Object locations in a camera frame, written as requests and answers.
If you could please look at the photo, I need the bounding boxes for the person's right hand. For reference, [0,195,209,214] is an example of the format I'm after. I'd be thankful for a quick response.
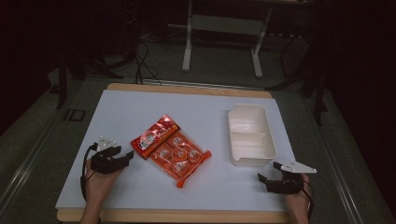
[283,173,313,217]

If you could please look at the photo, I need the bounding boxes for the person's left hand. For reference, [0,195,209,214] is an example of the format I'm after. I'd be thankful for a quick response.
[83,158,123,203]

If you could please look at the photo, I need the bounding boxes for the white metal table frame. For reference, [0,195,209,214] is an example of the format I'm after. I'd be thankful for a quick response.
[181,0,275,79]

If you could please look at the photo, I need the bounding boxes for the black metal stand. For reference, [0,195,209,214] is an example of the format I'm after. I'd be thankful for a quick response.
[55,46,82,110]
[267,18,331,128]

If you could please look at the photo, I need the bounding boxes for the large orange snack bag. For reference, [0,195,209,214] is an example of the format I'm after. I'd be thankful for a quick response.
[148,133,213,189]

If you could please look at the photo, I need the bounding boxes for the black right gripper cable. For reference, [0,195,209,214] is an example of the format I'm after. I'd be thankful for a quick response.
[300,179,316,224]

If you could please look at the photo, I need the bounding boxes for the white table mat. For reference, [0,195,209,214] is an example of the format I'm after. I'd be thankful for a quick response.
[55,89,297,213]

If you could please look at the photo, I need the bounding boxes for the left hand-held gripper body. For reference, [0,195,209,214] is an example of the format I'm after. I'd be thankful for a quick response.
[90,135,131,175]

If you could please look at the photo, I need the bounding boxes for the black floor cables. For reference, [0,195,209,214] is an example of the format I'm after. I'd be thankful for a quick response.
[102,36,163,86]

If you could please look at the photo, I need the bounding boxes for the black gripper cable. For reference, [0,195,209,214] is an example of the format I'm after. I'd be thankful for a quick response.
[79,141,99,203]
[300,179,316,224]

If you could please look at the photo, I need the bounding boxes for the black floor bracket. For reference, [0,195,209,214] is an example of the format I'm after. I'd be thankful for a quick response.
[63,108,86,122]

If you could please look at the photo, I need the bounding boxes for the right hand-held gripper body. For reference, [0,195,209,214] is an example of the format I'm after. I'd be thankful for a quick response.
[265,160,318,196]

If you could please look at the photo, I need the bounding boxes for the white plastic container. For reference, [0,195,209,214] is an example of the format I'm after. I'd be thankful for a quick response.
[227,103,278,168]

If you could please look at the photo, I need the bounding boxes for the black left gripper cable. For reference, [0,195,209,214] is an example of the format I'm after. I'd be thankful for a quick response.
[79,141,99,203]

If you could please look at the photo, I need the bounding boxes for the small red snack packet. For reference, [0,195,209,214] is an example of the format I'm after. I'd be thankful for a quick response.
[130,114,182,161]

